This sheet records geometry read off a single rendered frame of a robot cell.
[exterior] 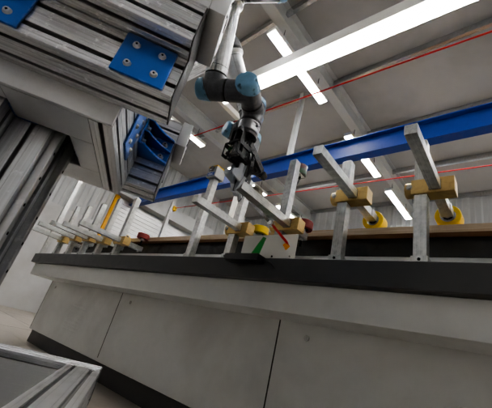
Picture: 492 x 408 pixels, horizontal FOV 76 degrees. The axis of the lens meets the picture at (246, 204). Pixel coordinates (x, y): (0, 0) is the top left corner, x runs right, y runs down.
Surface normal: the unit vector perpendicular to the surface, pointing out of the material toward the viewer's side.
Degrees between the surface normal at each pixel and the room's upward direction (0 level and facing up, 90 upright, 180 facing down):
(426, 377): 90
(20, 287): 90
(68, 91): 90
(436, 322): 90
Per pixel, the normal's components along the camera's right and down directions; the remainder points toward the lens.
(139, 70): 0.32, -0.33
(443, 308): -0.61, -0.47
